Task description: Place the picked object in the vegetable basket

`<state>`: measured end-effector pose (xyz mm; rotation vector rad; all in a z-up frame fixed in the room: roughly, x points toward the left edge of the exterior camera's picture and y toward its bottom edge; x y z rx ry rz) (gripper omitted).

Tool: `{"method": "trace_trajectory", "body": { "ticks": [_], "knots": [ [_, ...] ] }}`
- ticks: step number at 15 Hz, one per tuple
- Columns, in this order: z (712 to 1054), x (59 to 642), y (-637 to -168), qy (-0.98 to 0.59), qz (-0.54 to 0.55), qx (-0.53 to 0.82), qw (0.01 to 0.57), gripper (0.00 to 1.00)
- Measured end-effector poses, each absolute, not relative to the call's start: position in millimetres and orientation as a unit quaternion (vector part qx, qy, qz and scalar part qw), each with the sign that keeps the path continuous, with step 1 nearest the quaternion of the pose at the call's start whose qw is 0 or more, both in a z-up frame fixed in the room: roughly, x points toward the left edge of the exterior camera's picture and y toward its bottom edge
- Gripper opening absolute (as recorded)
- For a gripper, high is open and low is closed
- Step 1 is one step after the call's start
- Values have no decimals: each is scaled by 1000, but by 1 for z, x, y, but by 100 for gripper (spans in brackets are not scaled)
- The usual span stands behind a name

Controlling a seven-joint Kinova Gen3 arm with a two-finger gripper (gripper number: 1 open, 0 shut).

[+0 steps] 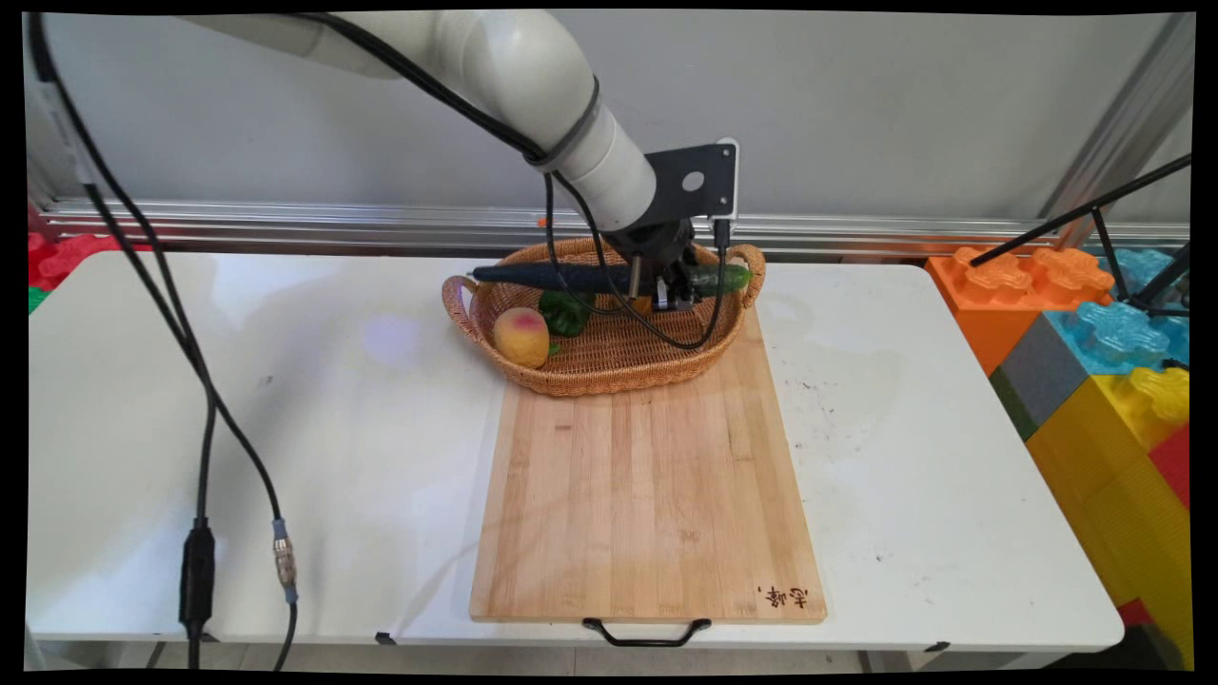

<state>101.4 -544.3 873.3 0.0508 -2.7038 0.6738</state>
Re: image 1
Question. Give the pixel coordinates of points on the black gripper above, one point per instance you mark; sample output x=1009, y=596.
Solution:
x=657, y=243

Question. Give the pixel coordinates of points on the black tripod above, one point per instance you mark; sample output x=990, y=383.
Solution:
x=1104, y=205

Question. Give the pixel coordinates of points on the yellow giant building block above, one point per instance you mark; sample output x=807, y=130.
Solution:
x=1113, y=495

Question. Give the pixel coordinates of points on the grey giant building block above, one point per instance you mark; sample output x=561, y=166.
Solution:
x=1039, y=376

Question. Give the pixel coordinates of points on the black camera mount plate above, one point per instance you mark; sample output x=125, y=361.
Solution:
x=690, y=185

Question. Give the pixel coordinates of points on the red giant building block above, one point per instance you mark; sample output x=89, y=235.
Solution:
x=1172, y=466

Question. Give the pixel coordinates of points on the woven wicker basket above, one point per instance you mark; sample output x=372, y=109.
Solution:
x=628, y=366

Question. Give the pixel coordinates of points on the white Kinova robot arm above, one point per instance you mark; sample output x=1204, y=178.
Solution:
x=514, y=67

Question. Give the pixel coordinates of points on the red building blocks pile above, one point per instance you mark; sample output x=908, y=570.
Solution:
x=62, y=259

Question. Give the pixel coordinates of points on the aluminium frame rail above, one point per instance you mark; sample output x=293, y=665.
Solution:
x=904, y=228

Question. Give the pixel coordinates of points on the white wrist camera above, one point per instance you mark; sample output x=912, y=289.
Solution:
x=736, y=181

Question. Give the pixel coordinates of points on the long dark green cucumber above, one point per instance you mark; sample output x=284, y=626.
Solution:
x=552, y=276

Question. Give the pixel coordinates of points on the orange giant building block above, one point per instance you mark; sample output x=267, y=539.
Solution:
x=990, y=295

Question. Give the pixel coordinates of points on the yellow pink toy peach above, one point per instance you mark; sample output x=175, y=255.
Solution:
x=520, y=337

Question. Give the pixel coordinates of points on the wooden cutting board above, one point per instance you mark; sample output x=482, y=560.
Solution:
x=647, y=504

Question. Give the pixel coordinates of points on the green building block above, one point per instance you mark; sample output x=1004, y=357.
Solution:
x=35, y=299

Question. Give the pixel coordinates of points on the green toy bell pepper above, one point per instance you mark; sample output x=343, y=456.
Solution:
x=566, y=314

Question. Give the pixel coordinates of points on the aluminium frame post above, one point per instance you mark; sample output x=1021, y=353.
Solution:
x=1128, y=114

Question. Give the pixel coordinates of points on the blue giant building block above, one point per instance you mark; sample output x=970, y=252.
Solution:
x=1118, y=333

